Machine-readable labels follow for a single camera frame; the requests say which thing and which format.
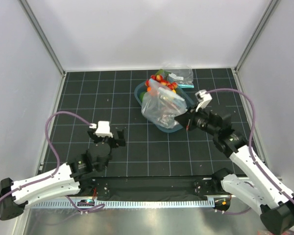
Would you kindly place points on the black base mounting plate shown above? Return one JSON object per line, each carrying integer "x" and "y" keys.
{"x": 152, "y": 189}

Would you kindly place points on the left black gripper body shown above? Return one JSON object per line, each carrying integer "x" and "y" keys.
{"x": 110, "y": 141}

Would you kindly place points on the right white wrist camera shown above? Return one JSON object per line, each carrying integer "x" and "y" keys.
{"x": 203, "y": 98}

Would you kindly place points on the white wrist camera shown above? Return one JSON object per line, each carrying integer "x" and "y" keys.
{"x": 203, "y": 98}
{"x": 101, "y": 129}

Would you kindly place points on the red cherry fruit cluster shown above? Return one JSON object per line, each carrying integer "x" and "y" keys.
{"x": 159, "y": 81}

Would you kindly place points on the clear zip top bag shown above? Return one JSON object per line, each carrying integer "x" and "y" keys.
{"x": 160, "y": 106}

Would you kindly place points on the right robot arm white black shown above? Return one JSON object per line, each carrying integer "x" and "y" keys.
{"x": 268, "y": 196}

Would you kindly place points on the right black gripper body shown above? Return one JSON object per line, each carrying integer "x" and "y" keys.
{"x": 201, "y": 120}

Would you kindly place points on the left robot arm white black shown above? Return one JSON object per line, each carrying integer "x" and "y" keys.
{"x": 71, "y": 178}

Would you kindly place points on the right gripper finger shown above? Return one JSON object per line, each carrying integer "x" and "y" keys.
{"x": 192, "y": 109}
{"x": 186, "y": 121}

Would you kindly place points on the green lime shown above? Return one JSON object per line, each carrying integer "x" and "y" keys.
{"x": 141, "y": 96}

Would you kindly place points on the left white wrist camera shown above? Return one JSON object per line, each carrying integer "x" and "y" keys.
{"x": 101, "y": 129}

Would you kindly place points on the slotted white cable duct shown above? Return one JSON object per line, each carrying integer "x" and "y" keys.
{"x": 63, "y": 203}

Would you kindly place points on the black grid mat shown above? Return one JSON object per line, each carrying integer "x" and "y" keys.
{"x": 109, "y": 96}

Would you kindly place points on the green leaf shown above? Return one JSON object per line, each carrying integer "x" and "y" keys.
{"x": 162, "y": 72}

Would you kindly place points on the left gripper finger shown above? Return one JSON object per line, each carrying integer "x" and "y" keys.
{"x": 118, "y": 137}
{"x": 93, "y": 136}

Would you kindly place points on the teal plastic tray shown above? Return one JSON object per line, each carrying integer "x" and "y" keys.
{"x": 142, "y": 88}

